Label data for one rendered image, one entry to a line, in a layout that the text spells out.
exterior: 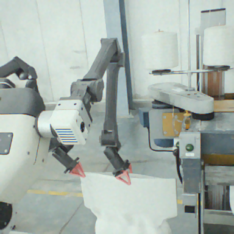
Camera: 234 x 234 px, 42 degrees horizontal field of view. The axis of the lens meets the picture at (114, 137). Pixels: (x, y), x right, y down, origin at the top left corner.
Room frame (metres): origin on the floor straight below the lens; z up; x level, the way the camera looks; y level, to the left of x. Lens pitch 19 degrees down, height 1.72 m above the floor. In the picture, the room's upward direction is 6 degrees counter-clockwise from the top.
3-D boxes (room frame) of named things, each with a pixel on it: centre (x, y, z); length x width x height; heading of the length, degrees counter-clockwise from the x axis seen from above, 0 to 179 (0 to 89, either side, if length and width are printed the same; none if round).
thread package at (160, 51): (1.44, -0.25, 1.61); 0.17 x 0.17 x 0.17
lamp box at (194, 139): (1.04, -0.28, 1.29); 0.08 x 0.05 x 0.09; 71
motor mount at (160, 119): (1.48, -0.33, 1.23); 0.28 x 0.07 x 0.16; 71
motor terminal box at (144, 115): (1.57, -0.19, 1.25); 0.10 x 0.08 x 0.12; 6
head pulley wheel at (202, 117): (1.20, -0.38, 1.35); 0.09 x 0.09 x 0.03
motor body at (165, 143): (1.58, -0.29, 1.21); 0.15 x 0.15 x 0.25
